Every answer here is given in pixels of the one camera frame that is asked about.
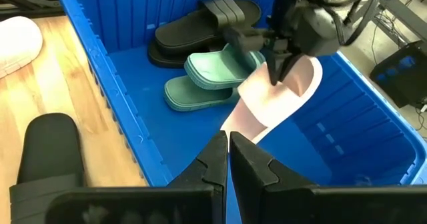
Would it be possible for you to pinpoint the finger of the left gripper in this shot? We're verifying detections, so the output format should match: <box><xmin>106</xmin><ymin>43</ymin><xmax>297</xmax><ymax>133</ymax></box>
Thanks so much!
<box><xmin>282</xmin><ymin>53</ymin><xmax>302</xmax><ymax>81</ymax></box>
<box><xmin>266</xmin><ymin>49</ymin><xmax>284</xmax><ymax>87</ymax></box>

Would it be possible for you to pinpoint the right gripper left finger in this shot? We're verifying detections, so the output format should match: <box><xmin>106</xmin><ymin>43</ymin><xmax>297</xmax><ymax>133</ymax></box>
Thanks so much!
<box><xmin>46</xmin><ymin>129</ymin><xmax>230</xmax><ymax>224</ymax></box>

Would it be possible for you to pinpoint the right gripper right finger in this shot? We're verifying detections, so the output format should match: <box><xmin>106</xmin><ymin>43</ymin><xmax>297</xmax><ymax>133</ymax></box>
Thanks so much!
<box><xmin>229</xmin><ymin>130</ymin><xmax>427</xmax><ymax>224</ymax></box>

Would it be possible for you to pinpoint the pink rubber slide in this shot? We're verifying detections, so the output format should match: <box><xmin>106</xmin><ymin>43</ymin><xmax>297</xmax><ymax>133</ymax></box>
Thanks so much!
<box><xmin>220</xmin><ymin>55</ymin><xmax>324</xmax><ymax>145</ymax></box>
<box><xmin>0</xmin><ymin>15</ymin><xmax>44</xmax><ymax>79</ymax></box>

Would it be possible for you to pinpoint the green rubber slide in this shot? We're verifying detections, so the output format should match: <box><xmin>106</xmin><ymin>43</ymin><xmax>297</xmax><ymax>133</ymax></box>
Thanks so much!
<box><xmin>163</xmin><ymin>75</ymin><xmax>242</xmax><ymax>113</ymax></box>
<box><xmin>183</xmin><ymin>43</ymin><xmax>267</xmax><ymax>91</ymax></box>

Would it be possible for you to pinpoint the black rubber slide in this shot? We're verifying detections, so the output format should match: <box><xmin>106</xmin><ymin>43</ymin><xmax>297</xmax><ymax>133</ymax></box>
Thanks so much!
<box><xmin>147</xmin><ymin>40</ymin><xmax>218</xmax><ymax>69</ymax></box>
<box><xmin>154</xmin><ymin>0</ymin><xmax>263</xmax><ymax>55</ymax></box>
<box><xmin>9</xmin><ymin>113</ymin><xmax>86</xmax><ymax>224</ymax></box>

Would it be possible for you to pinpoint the blue plastic bin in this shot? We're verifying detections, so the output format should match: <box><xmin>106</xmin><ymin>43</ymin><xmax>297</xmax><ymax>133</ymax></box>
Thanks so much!
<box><xmin>53</xmin><ymin>0</ymin><xmax>427</xmax><ymax>224</ymax></box>

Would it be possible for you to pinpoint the black metal stand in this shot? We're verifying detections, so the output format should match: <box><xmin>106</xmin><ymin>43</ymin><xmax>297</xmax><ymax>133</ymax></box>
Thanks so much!
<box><xmin>373</xmin><ymin>0</ymin><xmax>427</xmax><ymax>45</ymax></box>

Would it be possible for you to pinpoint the computer with blue light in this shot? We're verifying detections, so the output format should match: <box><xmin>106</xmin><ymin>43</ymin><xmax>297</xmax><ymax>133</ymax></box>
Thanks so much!
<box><xmin>369</xmin><ymin>40</ymin><xmax>427</xmax><ymax>110</ymax></box>

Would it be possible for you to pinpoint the black camera cable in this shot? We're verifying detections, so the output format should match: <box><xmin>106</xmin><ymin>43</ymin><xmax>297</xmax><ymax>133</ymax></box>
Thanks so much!
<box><xmin>316</xmin><ymin>0</ymin><xmax>383</xmax><ymax>47</ymax></box>

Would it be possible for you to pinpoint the black aluminium frame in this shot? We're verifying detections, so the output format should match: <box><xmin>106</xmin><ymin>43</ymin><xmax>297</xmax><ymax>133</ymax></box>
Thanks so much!
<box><xmin>0</xmin><ymin>0</ymin><xmax>64</xmax><ymax>21</ymax></box>

